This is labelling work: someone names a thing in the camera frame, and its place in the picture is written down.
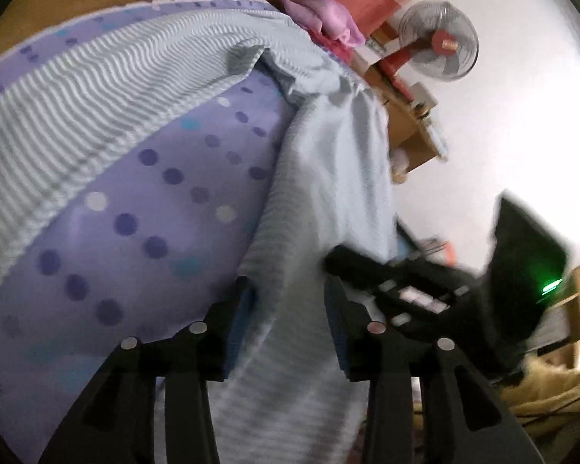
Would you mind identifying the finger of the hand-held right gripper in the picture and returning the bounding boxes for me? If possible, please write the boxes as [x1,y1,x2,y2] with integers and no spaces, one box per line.
[323,246,402,295]

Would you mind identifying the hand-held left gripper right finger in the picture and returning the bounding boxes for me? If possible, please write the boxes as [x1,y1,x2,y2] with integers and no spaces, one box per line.
[324,275,544,464]

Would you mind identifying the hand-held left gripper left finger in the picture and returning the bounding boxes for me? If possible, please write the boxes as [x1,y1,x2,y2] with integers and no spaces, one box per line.
[39,275,258,464]

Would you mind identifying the striped grey shirt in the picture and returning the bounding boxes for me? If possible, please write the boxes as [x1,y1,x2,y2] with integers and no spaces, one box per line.
[0,7,399,464]

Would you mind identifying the wooden shelf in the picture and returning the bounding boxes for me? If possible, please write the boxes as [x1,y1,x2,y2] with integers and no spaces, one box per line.
[348,24,450,175]

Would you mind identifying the purple dotted bedsheet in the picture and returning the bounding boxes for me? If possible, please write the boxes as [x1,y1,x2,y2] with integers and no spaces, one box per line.
[0,0,295,464]

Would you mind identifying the red cloth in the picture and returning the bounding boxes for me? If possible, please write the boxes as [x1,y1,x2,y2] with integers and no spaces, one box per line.
[314,31,349,61]

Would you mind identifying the electric fan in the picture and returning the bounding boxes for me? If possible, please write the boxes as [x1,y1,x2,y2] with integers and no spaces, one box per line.
[379,0,480,83]

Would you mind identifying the pink fleece cloth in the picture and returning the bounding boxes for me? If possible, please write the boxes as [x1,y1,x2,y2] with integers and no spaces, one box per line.
[279,0,365,48]

